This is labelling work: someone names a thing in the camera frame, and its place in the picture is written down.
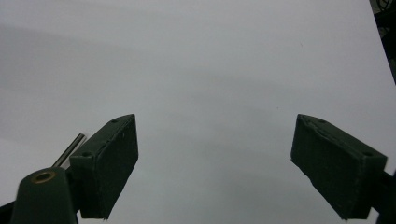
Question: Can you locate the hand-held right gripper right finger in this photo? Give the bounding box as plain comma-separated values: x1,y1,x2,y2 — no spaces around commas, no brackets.
290,113,389,221

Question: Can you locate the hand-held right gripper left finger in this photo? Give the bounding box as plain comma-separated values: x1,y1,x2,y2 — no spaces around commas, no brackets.
68,113,140,220

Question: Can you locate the metal standoff pin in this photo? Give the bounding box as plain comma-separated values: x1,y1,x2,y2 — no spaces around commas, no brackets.
51,133,88,169

